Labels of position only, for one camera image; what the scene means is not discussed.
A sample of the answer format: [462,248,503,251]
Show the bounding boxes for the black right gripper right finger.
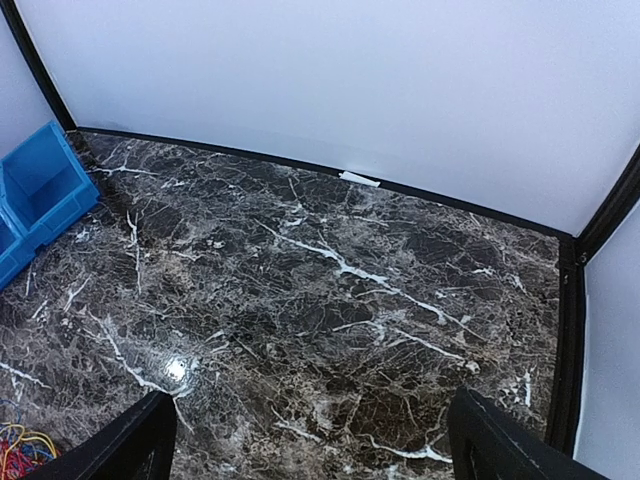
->
[448,387,603,480]

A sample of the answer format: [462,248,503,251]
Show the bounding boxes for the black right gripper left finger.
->
[27,391,177,479]

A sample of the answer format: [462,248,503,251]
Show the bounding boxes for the red cable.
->
[0,434,56,480]

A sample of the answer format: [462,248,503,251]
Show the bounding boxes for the blue three-compartment plastic bin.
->
[1,122,100,287]

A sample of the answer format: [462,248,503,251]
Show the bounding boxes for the white tape piece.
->
[338,171,380,188]

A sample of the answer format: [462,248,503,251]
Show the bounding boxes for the yellow cable in pile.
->
[0,423,62,471]

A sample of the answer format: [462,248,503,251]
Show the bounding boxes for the blue cable in pile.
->
[0,424,31,451]

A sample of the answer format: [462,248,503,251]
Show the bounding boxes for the black enclosure frame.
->
[1,1,639,455]

